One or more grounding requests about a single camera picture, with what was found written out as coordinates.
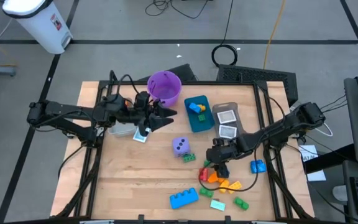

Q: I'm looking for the loose black gripper cable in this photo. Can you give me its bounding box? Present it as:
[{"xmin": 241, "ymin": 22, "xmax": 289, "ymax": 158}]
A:
[{"xmin": 198, "ymin": 144, "xmax": 260, "ymax": 193}]

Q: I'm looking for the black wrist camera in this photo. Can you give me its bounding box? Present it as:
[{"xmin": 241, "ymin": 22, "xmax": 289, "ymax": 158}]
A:
[
  {"xmin": 134, "ymin": 90, "xmax": 151, "ymax": 107},
  {"xmin": 212, "ymin": 136, "xmax": 227, "ymax": 149}
]

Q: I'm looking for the clear grey plastic bin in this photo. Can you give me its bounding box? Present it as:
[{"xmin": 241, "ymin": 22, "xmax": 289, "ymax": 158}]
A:
[{"xmin": 211, "ymin": 101, "xmax": 245, "ymax": 141}]

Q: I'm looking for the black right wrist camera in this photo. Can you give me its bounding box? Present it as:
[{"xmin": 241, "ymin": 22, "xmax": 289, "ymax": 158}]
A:
[{"xmin": 212, "ymin": 136, "xmax": 227, "ymax": 149}]

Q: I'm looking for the black perforated computer case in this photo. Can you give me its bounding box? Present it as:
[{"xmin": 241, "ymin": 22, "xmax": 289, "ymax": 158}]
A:
[{"xmin": 216, "ymin": 64, "xmax": 299, "ymax": 106}]

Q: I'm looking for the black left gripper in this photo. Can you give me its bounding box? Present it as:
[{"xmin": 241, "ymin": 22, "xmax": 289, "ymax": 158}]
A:
[{"xmin": 126, "ymin": 99, "xmax": 178, "ymax": 137}]

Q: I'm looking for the yellow hanging cable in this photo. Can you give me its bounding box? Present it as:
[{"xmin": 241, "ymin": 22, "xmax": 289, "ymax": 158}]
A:
[{"xmin": 263, "ymin": 0, "xmax": 287, "ymax": 70}]

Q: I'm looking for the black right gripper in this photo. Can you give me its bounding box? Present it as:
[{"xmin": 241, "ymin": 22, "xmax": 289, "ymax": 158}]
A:
[{"xmin": 206, "ymin": 143, "xmax": 245, "ymax": 178}]

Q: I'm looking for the purple foam die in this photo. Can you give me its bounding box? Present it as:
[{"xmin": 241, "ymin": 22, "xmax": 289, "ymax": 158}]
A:
[{"xmin": 172, "ymin": 136, "xmax": 190, "ymax": 157}]

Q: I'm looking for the teal plastic bin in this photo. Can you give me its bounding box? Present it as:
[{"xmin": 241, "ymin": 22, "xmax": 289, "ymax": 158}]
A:
[{"xmin": 184, "ymin": 95, "xmax": 216, "ymax": 134}]

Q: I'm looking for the white plastic bin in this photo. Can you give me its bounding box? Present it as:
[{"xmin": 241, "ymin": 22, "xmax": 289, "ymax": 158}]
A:
[{"xmin": 107, "ymin": 98, "xmax": 137, "ymax": 138}]

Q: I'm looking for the purple plastic bucket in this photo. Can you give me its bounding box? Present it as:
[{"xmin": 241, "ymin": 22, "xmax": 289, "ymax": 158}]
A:
[{"xmin": 147, "ymin": 70, "xmax": 183, "ymax": 108}]

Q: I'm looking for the black flat case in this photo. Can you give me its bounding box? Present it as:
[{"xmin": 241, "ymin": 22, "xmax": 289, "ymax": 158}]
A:
[{"xmin": 137, "ymin": 63, "xmax": 198, "ymax": 82}]

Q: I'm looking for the green two-stud toy brick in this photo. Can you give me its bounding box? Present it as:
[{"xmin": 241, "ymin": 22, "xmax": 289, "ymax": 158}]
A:
[
  {"xmin": 233, "ymin": 197, "xmax": 249, "ymax": 211},
  {"xmin": 198, "ymin": 187, "xmax": 214, "ymax": 198}
]

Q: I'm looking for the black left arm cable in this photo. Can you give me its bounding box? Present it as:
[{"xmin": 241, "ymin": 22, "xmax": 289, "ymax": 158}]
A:
[{"xmin": 109, "ymin": 70, "xmax": 143, "ymax": 100}]

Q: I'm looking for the large blue plastic organiser tray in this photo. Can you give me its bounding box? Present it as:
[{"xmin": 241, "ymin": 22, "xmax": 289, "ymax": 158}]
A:
[{"xmin": 169, "ymin": 187, "xmax": 200, "ymax": 210}]

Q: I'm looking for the blank paper sheet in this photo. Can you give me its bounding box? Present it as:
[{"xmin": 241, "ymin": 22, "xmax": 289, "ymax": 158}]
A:
[{"xmin": 306, "ymin": 169, "xmax": 327, "ymax": 182}]

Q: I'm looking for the red toy brick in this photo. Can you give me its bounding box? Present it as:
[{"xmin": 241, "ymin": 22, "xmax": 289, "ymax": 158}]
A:
[{"xmin": 198, "ymin": 167, "xmax": 209, "ymax": 182}]

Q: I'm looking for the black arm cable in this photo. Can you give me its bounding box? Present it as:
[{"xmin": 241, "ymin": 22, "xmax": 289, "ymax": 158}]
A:
[
  {"xmin": 259, "ymin": 86, "xmax": 287, "ymax": 138},
  {"xmin": 109, "ymin": 70, "xmax": 143, "ymax": 100}
]

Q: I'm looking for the black hanging cable with coil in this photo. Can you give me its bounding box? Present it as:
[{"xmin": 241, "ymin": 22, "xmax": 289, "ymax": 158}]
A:
[{"xmin": 211, "ymin": 0, "xmax": 239, "ymax": 68}]

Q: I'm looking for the black floor cable tangle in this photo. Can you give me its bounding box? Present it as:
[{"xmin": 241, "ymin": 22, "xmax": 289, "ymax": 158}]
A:
[{"xmin": 144, "ymin": 0, "xmax": 211, "ymax": 19}]

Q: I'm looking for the yellow six-stud toy brick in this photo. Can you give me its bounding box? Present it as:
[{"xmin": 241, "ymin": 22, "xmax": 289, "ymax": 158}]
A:
[{"xmin": 227, "ymin": 180, "xmax": 243, "ymax": 194}]

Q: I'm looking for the white computer mouse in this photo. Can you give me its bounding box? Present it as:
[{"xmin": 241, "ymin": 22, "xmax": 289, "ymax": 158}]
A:
[{"xmin": 332, "ymin": 185, "xmax": 350, "ymax": 202}]

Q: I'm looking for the mint flat toy brick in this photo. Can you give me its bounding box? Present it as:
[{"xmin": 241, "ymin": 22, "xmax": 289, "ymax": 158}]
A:
[{"xmin": 209, "ymin": 199, "xmax": 226, "ymax": 212}]

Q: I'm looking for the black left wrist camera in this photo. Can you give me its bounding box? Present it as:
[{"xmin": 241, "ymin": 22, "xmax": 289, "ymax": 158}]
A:
[{"xmin": 134, "ymin": 90, "xmax": 151, "ymax": 107}]

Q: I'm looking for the white pedal trash can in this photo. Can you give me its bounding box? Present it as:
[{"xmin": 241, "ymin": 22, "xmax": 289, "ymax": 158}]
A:
[{"xmin": 1, "ymin": 0, "xmax": 73, "ymax": 55}]

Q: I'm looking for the printed paper sheet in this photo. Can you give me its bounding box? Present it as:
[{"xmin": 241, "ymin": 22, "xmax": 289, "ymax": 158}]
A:
[{"xmin": 298, "ymin": 144, "xmax": 319, "ymax": 162}]

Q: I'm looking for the orange wedge toy brick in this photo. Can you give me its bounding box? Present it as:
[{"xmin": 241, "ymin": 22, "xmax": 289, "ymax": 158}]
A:
[{"xmin": 207, "ymin": 172, "xmax": 221, "ymax": 184}]

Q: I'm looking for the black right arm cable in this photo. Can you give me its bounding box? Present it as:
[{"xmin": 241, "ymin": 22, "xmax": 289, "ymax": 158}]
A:
[{"xmin": 259, "ymin": 86, "xmax": 287, "ymax": 138}]

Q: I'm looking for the white cable loop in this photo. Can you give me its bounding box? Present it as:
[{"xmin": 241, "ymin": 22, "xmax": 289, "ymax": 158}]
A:
[{"xmin": 314, "ymin": 121, "xmax": 334, "ymax": 138}]

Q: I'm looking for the blue square toy brick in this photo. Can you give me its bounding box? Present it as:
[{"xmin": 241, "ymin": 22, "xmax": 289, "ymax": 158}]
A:
[{"xmin": 250, "ymin": 159, "xmax": 267, "ymax": 174}]

